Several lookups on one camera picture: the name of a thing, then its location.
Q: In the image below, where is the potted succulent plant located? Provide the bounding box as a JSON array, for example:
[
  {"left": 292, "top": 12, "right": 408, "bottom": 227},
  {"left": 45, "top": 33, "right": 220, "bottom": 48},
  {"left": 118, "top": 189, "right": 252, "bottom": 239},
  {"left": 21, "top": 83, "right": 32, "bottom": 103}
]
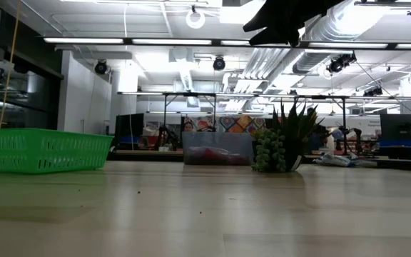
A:
[{"left": 250, "top": 99, "right": 324, "bottom": 173}]

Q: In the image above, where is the black metal table frame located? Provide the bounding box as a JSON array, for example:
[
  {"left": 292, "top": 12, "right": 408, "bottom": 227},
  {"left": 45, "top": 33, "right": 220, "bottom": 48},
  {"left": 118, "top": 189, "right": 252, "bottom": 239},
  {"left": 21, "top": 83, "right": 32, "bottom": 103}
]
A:
[{"left": 107, "top": 148, "right": 411, "bottom": 173}]

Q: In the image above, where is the black ceiling spotlight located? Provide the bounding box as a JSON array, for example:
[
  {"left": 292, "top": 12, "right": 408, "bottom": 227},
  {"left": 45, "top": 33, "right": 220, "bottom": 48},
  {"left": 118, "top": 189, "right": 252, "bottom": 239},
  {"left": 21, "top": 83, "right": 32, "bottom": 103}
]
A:
[
  {"left": 94, "top": 59, "right": 108, "bottom": 75},
  {"left": 212, "top": 56, "right": 227, "bottom": 71}
]

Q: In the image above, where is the green plastic basket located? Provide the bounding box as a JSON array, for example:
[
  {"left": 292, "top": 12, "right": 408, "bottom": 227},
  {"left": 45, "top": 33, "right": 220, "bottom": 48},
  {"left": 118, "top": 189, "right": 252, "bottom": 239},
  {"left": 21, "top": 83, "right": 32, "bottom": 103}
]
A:
[{"left": 0, "top": 128, "right": 116, "bottom": 175}]

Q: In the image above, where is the black computer monitor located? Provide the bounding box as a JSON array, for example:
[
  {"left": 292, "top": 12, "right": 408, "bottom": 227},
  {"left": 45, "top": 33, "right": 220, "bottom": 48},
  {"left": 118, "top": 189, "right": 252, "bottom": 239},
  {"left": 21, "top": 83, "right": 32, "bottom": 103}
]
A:
[
  {"left": 380, "top": 114, "right": 411, "bottom": 141},
  {"left": 115, "top": 113, "right": 145, "bottom": 138}
]

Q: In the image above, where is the yellow cable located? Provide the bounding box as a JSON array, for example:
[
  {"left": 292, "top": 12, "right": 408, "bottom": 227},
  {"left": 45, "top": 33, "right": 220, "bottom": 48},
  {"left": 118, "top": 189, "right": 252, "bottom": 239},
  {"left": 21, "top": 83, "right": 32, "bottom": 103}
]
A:
[{"left": 0, "top": 0, "right": 23, "bottom": 129}]

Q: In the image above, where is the white ring lamp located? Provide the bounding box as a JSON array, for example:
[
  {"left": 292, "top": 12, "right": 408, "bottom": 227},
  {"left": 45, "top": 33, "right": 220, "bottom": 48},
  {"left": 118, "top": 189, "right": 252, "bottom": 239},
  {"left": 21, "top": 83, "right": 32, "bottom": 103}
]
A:
[{"left": 186, "top": 9, "right": 206, "bottom": 29}]

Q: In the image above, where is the blue desk panel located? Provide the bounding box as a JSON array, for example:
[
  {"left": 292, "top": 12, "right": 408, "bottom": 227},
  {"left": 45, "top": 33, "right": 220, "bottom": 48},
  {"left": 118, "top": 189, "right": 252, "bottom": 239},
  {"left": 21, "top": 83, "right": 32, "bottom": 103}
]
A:
[{"left": 382, "top": 138, "right": 411, "bottom": 148}]

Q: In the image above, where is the teal clear wrapped candy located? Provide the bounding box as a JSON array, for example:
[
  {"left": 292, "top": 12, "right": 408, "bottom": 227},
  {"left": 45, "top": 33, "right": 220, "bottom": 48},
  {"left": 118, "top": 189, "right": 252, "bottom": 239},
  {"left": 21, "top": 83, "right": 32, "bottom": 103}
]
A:
[{"left": 347, "top": 158, "right": 369, "bottom": 168}]

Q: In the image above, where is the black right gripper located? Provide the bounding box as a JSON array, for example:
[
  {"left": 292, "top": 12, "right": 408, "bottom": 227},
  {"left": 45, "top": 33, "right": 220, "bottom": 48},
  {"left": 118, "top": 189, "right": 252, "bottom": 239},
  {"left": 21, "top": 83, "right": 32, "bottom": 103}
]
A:
[{"left": 243, "top": 0, "right": 345, "bottom": 47}]

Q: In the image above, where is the black background table frame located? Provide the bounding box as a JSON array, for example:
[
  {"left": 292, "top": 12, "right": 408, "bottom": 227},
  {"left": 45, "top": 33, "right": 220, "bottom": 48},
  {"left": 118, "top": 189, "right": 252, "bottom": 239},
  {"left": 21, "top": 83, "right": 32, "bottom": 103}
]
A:
[
  {"left": 162, "top": 91, "right": 217, "bottom": 133},
  {"left": 293, "top": 94, "right": 349, "bottom": 151}
]

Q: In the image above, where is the grey translucent bin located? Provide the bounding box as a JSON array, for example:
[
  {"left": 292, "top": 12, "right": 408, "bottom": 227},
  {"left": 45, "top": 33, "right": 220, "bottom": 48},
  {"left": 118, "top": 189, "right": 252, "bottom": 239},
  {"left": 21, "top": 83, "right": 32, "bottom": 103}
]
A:
[{"left": 182, "top": 131, "right": 255, "bottom": 166}]

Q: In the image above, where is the colourful patterned wall hanging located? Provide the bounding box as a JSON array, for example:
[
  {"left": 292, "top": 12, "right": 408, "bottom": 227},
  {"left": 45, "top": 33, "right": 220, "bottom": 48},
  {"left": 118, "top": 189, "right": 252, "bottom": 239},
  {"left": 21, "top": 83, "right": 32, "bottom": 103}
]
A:
[{"left": 183, "top": 116, "right": 275, "bottom": 133}]

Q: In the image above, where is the white blue candy bar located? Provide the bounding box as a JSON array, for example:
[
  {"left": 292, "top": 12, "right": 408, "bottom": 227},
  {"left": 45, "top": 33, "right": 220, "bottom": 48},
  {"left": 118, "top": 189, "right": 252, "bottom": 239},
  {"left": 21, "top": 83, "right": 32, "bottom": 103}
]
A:
[{"left": 314, "top": 153, "right": 352, "bottom": 168}]

